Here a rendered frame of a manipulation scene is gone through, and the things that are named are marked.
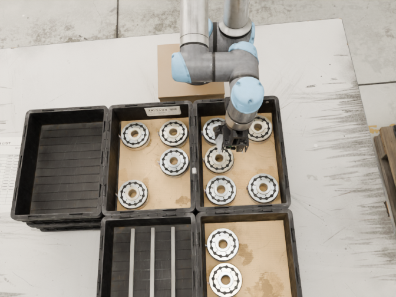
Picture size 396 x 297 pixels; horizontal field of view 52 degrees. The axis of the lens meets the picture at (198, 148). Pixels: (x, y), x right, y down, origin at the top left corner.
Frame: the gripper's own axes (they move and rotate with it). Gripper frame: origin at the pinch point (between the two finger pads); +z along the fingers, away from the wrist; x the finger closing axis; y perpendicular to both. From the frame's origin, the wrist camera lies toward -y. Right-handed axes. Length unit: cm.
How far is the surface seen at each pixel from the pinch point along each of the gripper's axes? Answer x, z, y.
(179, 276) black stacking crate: -15.4, 19.4, 38.4
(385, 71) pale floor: 114, 85, -84
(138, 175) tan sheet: -29.3, 21.2, 3.9
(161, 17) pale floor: -23, 104, -138
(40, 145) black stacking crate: -66, 26, -10
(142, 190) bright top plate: -27.5, 18.1, 10.2
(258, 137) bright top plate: 12.9, 12.4, -7.2
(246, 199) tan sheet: 7.7, 16.1, 14.4
